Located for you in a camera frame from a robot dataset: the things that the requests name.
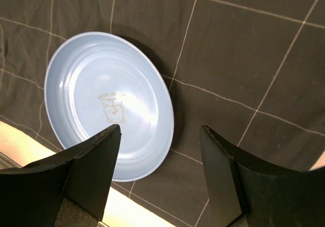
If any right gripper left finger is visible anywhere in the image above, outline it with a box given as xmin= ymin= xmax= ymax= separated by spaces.
xmin=1 ymin=124 xmax=121 ymax=226

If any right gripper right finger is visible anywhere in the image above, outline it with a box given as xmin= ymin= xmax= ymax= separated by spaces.
xmin=200 ymin=125 xmax=324 ymax=226

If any blue plastic plate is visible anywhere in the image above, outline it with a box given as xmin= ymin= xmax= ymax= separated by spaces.
xmin=44 ymin=31 xmax=174 ymax=182

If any dark grey checked cloth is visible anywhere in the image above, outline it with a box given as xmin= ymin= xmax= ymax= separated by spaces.
xmin=1 ymin=0 xmax=324 ymax=226

